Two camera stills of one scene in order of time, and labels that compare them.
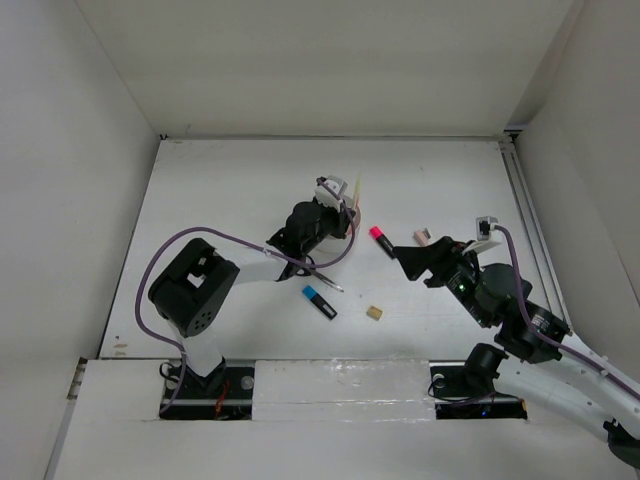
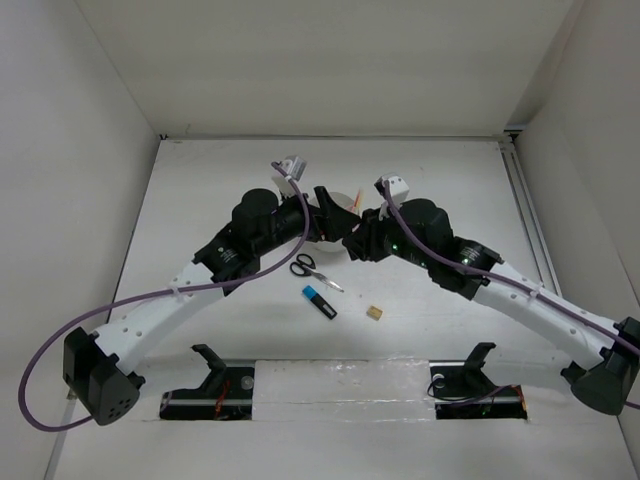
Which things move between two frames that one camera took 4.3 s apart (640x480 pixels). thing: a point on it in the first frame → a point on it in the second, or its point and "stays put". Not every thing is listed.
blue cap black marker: [310, 293] stays put
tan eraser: [374, 312] stays put
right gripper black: [415, 259] → [364, 239]
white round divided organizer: [334, 244] stays put
